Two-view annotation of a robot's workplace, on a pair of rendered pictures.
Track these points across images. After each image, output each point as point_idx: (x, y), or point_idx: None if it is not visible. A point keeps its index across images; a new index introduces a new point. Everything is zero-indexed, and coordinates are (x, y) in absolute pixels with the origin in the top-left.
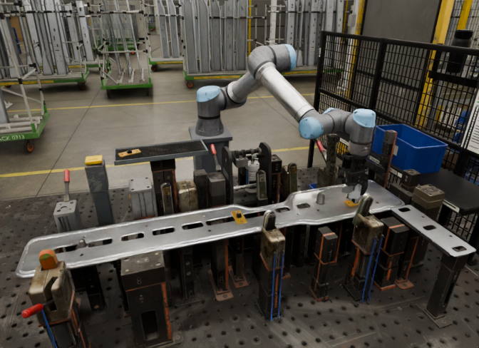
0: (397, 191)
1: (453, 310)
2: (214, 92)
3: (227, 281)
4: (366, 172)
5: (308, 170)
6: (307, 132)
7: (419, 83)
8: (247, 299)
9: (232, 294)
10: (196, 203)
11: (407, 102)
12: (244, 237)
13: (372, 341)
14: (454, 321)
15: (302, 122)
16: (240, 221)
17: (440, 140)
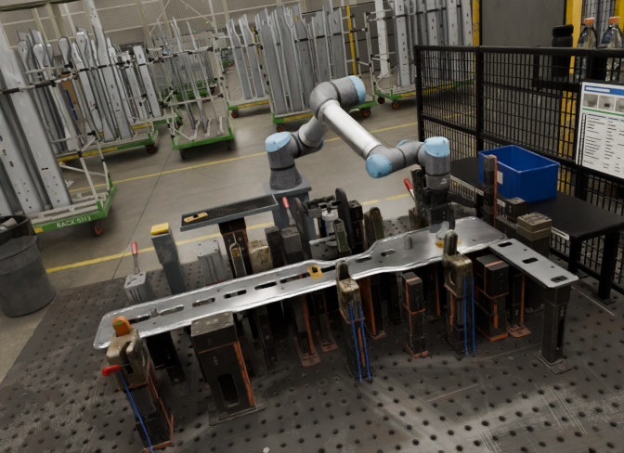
0: (502, 225)
1: (576, 355)
2: (283, 139)
3: (311, 344)
4: (451, 206)
5: None
6: (374, 171)
7: (523, 94)
8: (336, 363)
9: (318, 358)
10: (269, 263)
11: (514, 118)
12: (331, 298)
13: (474, 394)
14: (575, 367)
15: (368, 161)
16: (316, 276)
17: (554, 159)
